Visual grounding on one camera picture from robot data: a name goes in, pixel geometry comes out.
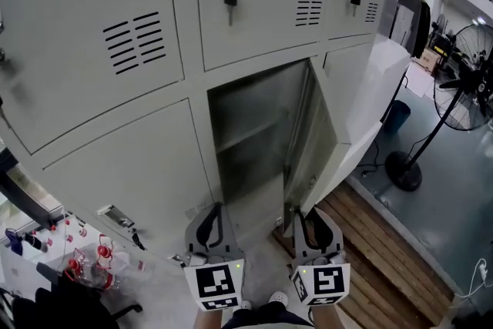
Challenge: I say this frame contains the wooden slat platform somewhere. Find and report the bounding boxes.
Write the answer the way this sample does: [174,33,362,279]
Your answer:
[272,180,458,329]

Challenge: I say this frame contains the black pedestal fan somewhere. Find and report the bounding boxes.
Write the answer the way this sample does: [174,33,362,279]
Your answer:
[384,23,493,193]

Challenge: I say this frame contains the grey metal locker cabinet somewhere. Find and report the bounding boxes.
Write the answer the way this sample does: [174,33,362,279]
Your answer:
[0,0,404,270]

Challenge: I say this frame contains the person's left forearm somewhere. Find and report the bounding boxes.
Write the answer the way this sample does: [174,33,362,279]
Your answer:
[192,307,225,329]

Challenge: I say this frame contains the person's dark trousers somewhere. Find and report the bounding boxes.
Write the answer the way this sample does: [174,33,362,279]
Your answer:
[221,300,314,329]

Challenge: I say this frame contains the brown cardboard box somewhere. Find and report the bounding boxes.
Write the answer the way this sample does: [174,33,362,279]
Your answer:
[418,47,441,75]

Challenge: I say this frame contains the black hanging jacket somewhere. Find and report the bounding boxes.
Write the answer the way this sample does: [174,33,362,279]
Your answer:
[395,0,432,59]

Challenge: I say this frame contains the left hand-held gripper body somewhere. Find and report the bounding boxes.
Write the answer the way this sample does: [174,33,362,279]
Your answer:
[183,250,246,312]

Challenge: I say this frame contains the black office chair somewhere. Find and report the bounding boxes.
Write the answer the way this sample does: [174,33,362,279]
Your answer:
[10,261,144,329]

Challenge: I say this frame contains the person's right forearm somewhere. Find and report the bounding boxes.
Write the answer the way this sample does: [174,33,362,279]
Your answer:
[313,303,347,329]

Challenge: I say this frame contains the black flask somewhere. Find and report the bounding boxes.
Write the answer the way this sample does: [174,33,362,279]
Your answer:
[22,231,50,253]

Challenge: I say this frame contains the dark blue bin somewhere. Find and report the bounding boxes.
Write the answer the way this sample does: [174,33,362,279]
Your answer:
[382,99,412,136]

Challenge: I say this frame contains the row of small water bottles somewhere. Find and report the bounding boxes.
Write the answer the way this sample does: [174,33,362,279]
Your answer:
[44,217,89,247]

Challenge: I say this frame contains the white charger cable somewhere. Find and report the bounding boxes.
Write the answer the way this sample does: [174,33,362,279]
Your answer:
[453,257,491,300]

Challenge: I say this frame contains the person's right white shoe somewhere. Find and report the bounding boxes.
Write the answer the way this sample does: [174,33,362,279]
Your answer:
[268,290,290,306]

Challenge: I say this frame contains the large white box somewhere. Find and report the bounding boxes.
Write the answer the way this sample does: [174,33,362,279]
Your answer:
[315,30,412,209]

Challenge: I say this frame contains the black framed glass window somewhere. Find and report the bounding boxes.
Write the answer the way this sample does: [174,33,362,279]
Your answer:
[0,144,65,240]

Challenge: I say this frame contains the white floor sheet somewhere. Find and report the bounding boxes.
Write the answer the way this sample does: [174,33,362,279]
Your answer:
[404,62,437,100]

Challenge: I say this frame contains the blue cloth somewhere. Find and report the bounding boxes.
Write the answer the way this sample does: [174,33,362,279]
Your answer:
[4,227,25,256]

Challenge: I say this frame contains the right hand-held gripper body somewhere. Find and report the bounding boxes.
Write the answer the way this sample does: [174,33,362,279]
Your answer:
[289,248,351,307]

